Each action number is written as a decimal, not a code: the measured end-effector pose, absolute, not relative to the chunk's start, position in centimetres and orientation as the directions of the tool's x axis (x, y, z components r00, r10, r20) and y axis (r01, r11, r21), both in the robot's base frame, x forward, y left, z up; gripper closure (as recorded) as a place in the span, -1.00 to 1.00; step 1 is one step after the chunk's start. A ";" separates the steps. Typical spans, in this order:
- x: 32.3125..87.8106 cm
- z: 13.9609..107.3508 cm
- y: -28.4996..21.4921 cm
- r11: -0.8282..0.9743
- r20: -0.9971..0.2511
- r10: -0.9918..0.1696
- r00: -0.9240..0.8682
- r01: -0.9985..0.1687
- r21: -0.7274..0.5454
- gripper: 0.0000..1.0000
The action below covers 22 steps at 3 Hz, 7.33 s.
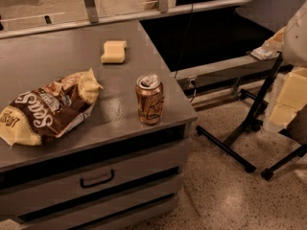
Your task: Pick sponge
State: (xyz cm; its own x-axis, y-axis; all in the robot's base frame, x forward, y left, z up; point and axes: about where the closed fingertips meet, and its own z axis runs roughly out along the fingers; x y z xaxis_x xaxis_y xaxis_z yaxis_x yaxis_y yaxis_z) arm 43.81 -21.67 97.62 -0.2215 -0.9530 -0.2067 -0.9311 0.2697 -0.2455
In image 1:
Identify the grey drawer cabinet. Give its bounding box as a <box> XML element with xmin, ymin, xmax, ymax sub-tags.
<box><xmin>0</xmin><ymin>21</ymin><xmax>197</xmax><ymax>230</ymax></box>

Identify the black hanging cable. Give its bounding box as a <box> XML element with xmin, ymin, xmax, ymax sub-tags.
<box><xmin>174</xmin><ymin>3</ymin><xmax>195</xmax><ymax>79</ymax></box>

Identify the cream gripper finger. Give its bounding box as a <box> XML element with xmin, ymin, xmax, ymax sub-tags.
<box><xmin>269</xmin><ymin>67</ymin><xmax>307</xmax><ymax>127</ymax></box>

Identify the grey metal railing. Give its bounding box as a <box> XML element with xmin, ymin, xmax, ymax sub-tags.
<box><xmin>0</xmin><ymin>0</ymin><xmax>249</xmax><ymax>37</ymax></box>

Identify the black drawer handle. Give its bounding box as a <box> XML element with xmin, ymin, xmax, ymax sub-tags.
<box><xmin>80</xmin><ymin>170</ymin><xmax>115</xmax><ymax>189</ymax></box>

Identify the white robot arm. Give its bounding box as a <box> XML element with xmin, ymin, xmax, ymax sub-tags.
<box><xmin>269</xmin><ymin>2</ymin><xmax>307</xmax><ymax>145</ymax></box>

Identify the small white packet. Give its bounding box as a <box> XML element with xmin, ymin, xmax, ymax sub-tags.
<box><xmin>250</xmin><ymin>46</ymin><xmax>278</xmax><ymax>60</ymax></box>

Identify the black folding stand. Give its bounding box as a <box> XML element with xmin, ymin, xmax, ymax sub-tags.
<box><xmin>196</xmin><ymin>0</ymin><xmax>306</xmax><ymax>173</ymax></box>

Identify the gold soda can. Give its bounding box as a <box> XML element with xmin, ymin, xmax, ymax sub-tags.
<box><xmin>135</xmin><ymin>74</ymin><xmax>164</xmax><ymax>125</ymax></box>

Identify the yellow sponge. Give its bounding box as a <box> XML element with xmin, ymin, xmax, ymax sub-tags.
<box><xmin>101</xmin><ymin>40</ymin><xmax>127</xmax><ymax>63</ymax></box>

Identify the brown yellow chip bag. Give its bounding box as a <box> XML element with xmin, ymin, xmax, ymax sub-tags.
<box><xmin>0</xmin><ymin>69</ymin><xmax>102</xmax><ymax>146</ymax></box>

